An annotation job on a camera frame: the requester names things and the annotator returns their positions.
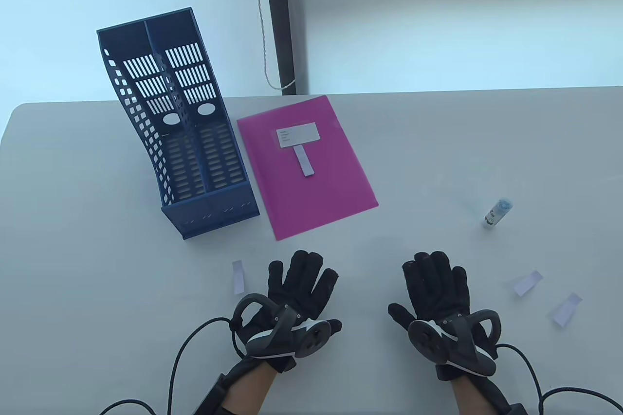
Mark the white blind cord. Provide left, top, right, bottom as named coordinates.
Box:
left=252, top=0, right=296, bottom=91

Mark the black cable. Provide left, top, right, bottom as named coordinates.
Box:
left=494, top=343, right=623, bottom=415
left=100, top=317, right=244, bottom=415

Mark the black window frame post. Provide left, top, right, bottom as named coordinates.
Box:
left=262, top=0, right=298, bottom=96

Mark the pink L-shaped folder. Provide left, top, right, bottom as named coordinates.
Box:
left=237, top=95, right=379, bottom=241

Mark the person's right forearm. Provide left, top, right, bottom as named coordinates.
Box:
left=450, top=376, right=512, bottom=415

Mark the white glue stick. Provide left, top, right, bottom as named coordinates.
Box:
left=482, top=198, right=513, bottom=230

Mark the black and white controller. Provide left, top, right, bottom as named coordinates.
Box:
left=231, top=293, right=335, bottom=361
left=408, top=309, right=502, bottom=377

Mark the white label card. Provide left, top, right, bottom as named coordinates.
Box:
left=275, top=122, right=320, bottom=148

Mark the blue plastic file rack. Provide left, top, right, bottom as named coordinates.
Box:
left=96, top=7, right=260, bottom=240

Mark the person's left hand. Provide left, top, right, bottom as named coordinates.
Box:
left=238, top=250, right=343, bottom=374

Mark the person's right hand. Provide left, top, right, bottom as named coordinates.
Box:
left=388, top=251, right=499, bottom=381

